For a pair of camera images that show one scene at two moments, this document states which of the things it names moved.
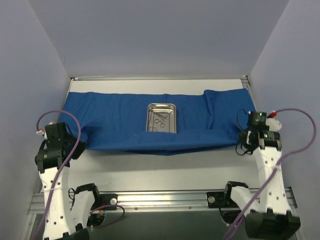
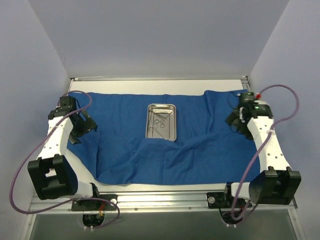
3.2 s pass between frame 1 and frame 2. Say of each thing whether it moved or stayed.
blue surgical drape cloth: moved
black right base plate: stayed
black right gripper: moved
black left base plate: stayed
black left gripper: moved
